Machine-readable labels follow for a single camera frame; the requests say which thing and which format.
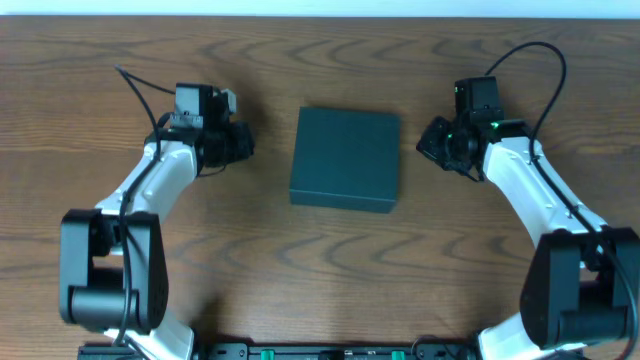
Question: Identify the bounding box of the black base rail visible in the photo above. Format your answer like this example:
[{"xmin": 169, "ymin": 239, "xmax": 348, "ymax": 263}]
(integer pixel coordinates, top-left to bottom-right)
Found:
[{"xmin": 77, "ymin": 341, "xmax": 481, "ymax": 360}]

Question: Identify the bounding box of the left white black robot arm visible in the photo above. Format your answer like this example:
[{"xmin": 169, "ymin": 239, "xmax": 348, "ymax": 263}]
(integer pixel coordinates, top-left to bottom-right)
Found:
[{"xmin": 59, "ymin": 122, "xmax": 254, "ymax": 359}]

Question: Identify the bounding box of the black gift box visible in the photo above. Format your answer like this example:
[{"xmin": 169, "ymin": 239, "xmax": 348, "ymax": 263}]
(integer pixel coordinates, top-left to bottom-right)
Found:
[{"xmin": 289, "ymin": 107, "xmax": 401, "ymax": 213}]

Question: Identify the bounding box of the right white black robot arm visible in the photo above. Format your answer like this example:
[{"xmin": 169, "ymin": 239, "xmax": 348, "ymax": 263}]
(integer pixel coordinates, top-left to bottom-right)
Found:
[{"xmin": 416, "ymin": 117, "xmax": 639, "ymax": 359}]

